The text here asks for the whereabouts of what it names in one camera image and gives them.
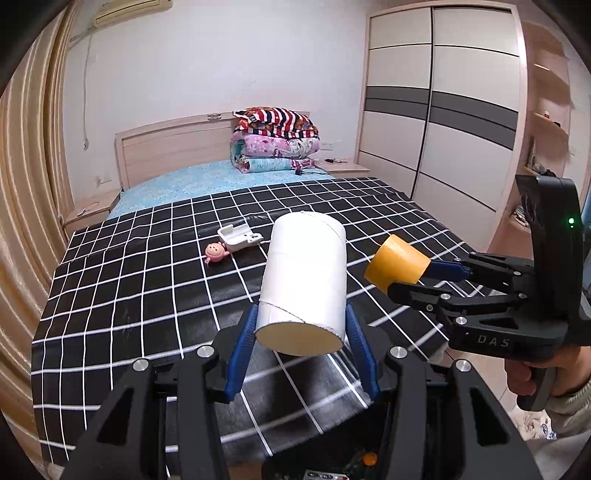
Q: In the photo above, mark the yellow tape roll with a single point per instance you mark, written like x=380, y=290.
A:
x=397, y=263

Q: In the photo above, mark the person's right hand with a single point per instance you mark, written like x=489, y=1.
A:
x=572, y=369

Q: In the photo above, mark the small dark gadget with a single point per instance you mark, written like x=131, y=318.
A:
x=333, y=161

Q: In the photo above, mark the person's right forearm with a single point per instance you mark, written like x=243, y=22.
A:
x=577, y=408

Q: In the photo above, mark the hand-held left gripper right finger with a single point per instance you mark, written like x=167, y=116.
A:
x=365, y=357

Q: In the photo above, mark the white air conditioner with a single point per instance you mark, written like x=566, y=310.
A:
x=134, y=11

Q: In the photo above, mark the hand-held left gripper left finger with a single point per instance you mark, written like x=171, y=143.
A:
x=240, y=353

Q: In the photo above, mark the wooden corner shelf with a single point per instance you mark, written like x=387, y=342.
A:
x=549, y=124

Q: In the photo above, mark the clear plastic blister pack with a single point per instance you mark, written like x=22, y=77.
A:
x=238, y=236

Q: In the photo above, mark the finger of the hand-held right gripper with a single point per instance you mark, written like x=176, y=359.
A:
x=447, y=269
x=415, y=293

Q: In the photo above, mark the wooden nightstand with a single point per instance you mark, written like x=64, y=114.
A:
x=351, y=168
x=92, y=210

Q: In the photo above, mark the striped folded quilt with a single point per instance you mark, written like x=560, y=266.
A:
x=277, y=121

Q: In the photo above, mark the white paper roll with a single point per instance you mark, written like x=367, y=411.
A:
x=304, y=277

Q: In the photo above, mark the white grey wardrobe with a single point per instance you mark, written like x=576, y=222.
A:
x=461, y=138

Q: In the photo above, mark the wooden headboard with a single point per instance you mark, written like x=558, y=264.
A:
x=175, y=143

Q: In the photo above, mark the beige curtain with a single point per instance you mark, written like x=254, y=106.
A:
x=27, y=184

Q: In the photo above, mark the pink toy figure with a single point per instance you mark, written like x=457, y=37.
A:
x=216, y=251

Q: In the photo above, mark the blue pink folded quilt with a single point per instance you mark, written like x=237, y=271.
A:
x=272, y=164

